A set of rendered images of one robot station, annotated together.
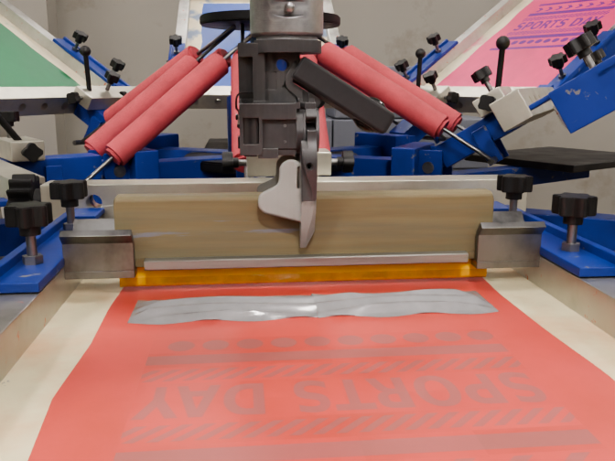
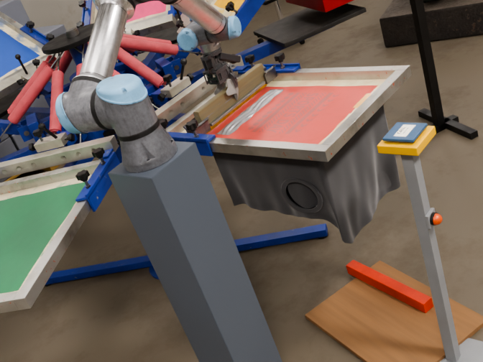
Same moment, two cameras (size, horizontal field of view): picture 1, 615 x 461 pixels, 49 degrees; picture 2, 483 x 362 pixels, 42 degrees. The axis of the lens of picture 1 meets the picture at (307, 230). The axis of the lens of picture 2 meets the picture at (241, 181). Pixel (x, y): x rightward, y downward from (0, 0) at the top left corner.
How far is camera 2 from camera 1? 1.91 m
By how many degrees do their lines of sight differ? 37
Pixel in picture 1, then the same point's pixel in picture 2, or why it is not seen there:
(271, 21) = (213, 47)
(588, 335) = (305, 82)
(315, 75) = (224, 55)
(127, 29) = not seen: outside the picture
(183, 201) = (210, 103)
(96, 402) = (264, 136)
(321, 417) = (297, 114)
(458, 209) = (258, 71)
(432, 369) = (296, 101)
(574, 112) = not seen: hidden behind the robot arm
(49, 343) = not seen: hidden behind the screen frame
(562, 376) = (314, 90)
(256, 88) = (214, 65)
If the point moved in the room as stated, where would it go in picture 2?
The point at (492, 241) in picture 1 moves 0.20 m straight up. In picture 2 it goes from (267, 75) to (253, 28)
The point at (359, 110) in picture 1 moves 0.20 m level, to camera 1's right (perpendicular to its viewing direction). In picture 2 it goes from (234, 59) to (268, 36)
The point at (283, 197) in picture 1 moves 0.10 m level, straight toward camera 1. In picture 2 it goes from (231, 89) to (249, 90)
